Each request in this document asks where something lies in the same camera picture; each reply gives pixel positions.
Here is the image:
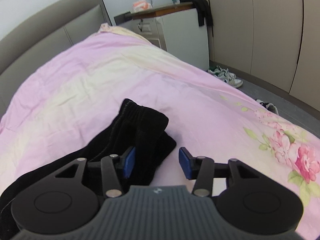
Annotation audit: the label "grey upholstered headboard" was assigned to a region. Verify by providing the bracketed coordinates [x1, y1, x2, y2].
[1, 0, 111, 115]

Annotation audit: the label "white bedside cabinet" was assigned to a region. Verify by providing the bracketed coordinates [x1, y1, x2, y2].
[114, 2, 209, 70]

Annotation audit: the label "black velvet pants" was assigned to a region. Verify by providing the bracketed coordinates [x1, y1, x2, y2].
[0, 98, 178, 221]

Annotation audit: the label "white sneaker near bed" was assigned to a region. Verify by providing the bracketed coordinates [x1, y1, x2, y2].
[219, 73, 243, 88]

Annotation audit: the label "beige wardrobe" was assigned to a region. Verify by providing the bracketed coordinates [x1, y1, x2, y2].
[207, 0, 319, 109]

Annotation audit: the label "black white shoe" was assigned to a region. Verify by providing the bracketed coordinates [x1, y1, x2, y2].
[256, 99, 279, 115]

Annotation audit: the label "pink floral duvet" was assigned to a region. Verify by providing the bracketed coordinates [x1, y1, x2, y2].
[1, 24, 319, 239]

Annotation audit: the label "black garment on cabinet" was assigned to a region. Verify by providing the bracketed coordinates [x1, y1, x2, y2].
[180, 0, 213, 27]

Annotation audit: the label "white green sneaker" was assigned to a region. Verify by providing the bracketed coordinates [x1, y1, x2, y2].
[208, 66, 236, 81]

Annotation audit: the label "tissue pack on cabinet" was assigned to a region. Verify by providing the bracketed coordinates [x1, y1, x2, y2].
[132, 0, 153, 13]

